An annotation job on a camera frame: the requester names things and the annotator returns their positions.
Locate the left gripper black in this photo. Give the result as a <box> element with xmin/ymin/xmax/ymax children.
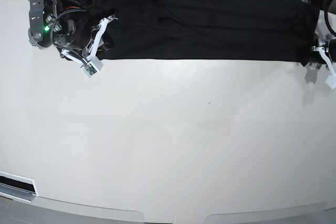
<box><xmin>310</xmin><ymin>35</ymin><xmax>335</xmax><ymax>70</ymax></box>

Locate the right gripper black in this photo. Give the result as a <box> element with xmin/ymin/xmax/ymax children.
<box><xmin>51</xmin><ymin>13</ymin><xmax>114</xmax><ymax>56</ymax></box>

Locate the black t-shirt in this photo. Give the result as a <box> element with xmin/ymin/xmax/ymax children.
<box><xmin>75</xmin><ymin>0</ymin><xmax>320</xmax><ymax>63</ymax></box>

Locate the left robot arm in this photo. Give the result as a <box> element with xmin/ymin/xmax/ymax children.
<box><xmin>310</xmin><ymin>0</ymin><xmax>335</xmax><ymax>66</ymax></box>

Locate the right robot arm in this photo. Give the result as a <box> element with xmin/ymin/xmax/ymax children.
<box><xmin>28</xmin><ymin>0</ymin><xmax>101</xmax><ymax>61</ymax></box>

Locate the white slotted table fixture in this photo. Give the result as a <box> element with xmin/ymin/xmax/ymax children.
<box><xmin>1</xmin><ymin>171</ymin><xmax>39</xmax><ymax>196</ymax></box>

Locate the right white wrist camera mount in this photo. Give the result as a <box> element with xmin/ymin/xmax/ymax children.
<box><xmin>60</xmin><ymin>14</ymin><xmax>118</xmax><ymax>78</ymax></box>

